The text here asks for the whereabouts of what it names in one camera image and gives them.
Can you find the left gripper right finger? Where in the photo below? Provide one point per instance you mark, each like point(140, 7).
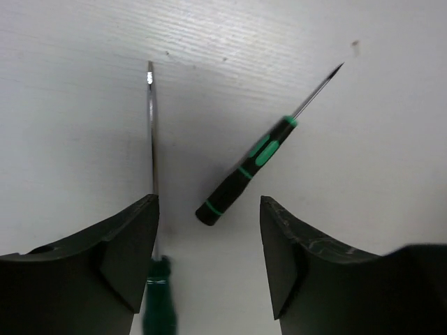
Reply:
point(320, 285)

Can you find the small precision screwdriver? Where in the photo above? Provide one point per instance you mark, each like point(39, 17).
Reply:
point(231, 188)

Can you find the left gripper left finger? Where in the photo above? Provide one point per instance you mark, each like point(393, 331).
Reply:
point(91, 282)

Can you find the green screwdriver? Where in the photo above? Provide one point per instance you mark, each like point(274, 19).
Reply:
point(160, 317)

